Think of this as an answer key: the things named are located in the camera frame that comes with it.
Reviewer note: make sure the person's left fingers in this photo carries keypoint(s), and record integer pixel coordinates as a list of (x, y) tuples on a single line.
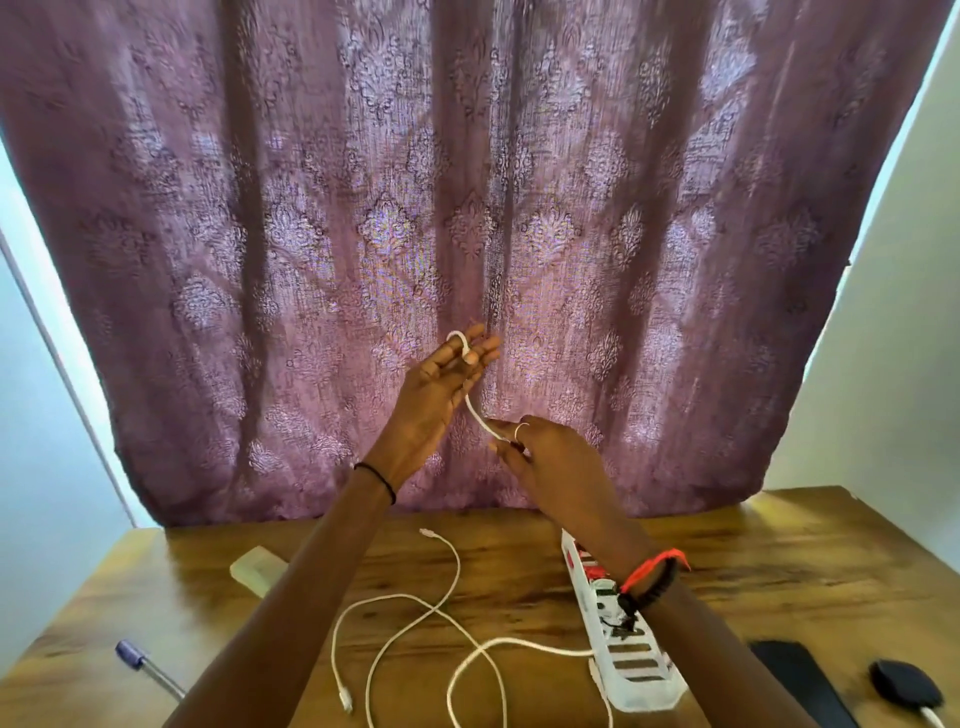
[(474, 352)]

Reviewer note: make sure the person's right hand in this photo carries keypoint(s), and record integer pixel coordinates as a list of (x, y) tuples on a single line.
[(570, 480)]

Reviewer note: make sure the person's left hand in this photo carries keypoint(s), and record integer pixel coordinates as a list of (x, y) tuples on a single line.
[(424, 409)]

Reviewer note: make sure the white charger adapter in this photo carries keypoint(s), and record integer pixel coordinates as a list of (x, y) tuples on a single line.
[(253, 568)]

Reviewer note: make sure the black wristband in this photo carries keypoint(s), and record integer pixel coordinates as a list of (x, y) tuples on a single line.
[(384, 480)]

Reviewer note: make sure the purple patterned curtain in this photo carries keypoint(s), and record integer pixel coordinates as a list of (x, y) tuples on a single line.
[(615, 225)]

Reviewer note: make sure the person's left forearm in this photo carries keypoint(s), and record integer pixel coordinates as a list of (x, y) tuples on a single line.
[(300, 600)]

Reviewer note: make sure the person's right forearm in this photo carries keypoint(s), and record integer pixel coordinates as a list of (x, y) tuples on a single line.
[(712, 660)]

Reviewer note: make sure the white wall conduit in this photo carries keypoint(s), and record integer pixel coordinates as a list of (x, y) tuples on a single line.
[(67, 375)]

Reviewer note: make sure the pen with blue cap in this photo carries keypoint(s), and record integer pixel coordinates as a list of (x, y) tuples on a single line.
[(142, 664)]

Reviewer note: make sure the person's right fingers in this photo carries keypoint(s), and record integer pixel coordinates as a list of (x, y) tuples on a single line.
[(525, 442)]

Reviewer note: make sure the black phone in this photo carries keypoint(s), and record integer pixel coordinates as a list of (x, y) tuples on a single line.
[(802, 679)]

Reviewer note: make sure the black round device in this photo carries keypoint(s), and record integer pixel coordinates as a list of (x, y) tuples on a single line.
[(904, 682)]

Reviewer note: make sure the white power strip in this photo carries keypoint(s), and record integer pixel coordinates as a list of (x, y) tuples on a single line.
[(637, 675)]

